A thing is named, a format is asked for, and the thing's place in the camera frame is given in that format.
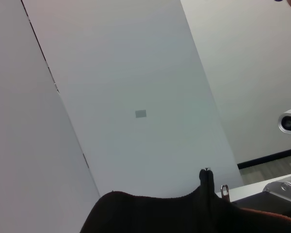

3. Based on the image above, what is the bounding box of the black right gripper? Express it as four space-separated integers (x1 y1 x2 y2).
230 193 291 220

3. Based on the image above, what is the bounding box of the silver zipper pull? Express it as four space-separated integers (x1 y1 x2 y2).
220 184 230 202

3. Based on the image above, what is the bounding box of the black food bag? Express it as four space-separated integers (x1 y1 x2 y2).
79 167 291 233

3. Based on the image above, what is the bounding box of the black baseboard strip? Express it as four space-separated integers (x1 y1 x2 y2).
237 151 291 170

